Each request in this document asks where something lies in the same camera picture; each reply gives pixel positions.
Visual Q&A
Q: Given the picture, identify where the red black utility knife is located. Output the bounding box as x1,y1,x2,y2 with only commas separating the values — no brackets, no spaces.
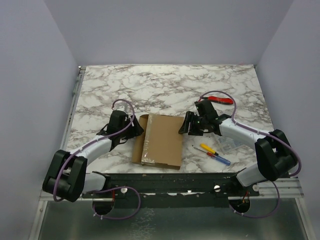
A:
199,96,234,105

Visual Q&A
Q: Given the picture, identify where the brown cardboard express box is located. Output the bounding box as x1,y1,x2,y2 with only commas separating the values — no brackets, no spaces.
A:
132,113,184,170

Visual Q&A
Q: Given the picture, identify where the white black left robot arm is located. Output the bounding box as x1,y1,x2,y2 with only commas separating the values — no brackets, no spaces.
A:
42,110,144,202

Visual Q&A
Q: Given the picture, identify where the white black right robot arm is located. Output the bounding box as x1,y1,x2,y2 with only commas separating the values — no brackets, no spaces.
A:
178,99,299,196

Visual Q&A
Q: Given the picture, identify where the clear plastic parts box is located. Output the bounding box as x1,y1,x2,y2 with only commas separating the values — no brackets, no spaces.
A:
216,136,243,154

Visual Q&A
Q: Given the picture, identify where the yellow handled screwdriver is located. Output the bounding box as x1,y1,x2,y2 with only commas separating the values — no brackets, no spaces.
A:
200,143,218,155

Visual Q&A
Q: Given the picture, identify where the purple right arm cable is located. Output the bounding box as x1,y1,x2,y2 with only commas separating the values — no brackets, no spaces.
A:
198,91,302,177

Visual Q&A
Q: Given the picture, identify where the blue red handled screwdriver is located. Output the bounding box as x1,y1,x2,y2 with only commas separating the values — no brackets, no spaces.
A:
192,145,231,166

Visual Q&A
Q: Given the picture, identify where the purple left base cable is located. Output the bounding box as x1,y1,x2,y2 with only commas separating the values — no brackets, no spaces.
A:
92,186,142,221

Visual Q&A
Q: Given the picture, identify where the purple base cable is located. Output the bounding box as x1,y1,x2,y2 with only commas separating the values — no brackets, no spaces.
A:
232,181,281,219
92,186,142,221

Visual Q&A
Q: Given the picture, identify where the black front mounting rail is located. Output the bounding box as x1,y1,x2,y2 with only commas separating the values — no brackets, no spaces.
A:
82,173,259,208

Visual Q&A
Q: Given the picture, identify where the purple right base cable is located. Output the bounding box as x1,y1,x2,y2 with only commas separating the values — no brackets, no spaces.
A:
232,181,281,219

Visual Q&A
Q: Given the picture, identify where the aluminium frame rail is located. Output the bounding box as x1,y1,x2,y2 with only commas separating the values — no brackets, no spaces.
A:
39,66,86,201

